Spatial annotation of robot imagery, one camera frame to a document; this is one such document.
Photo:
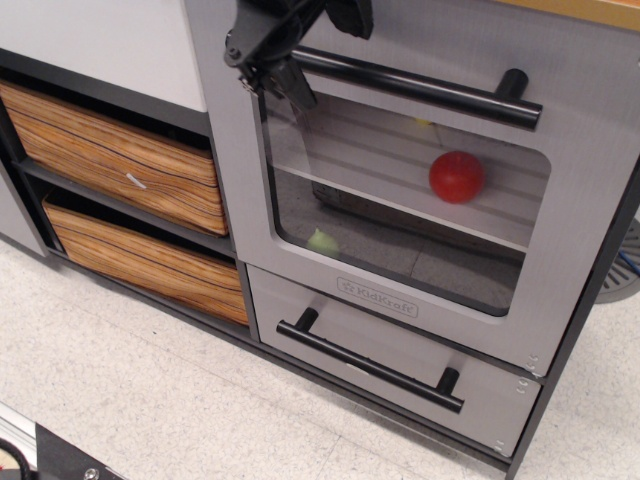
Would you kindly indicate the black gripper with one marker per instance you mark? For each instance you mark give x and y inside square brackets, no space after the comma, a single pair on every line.
[261,42]

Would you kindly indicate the black oven door handle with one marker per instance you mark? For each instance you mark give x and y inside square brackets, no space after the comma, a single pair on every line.
[505,105]

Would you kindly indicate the grey toy oven door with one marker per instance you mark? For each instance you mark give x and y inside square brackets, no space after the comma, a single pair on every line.
[582,61]

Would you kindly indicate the white oven shelf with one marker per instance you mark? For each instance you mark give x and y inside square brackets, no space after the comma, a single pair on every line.
[385,157]

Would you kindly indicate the grey lower oven drawer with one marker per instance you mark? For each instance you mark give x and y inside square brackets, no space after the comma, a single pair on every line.
[497,403]

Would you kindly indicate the red toy tomato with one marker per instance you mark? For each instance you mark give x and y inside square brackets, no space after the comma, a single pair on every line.
[457,177]

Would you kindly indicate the green toy pear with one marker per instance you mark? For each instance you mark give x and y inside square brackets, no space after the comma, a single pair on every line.
[324,244]

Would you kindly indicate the dark toy kitchen cabinet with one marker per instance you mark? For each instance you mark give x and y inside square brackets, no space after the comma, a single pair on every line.
[155,397]

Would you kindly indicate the upper wood-pattern storage bin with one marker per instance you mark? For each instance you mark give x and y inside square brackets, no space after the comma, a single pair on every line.
[161,176]

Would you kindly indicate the wood-pattern storage bin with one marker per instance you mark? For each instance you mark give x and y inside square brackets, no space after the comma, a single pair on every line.
[123,248]
[161,176]

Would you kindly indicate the lower wood-pattern storage bin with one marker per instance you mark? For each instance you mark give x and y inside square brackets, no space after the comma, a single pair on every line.
[123,248]

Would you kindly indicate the grey round chair base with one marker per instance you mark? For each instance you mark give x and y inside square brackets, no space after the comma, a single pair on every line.
[622,279]

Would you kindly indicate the black drawer handle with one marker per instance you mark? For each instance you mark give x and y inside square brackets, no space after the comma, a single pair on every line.
[440,395]

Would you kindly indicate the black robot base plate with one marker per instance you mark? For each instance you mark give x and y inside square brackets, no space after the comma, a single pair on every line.
[59,459]

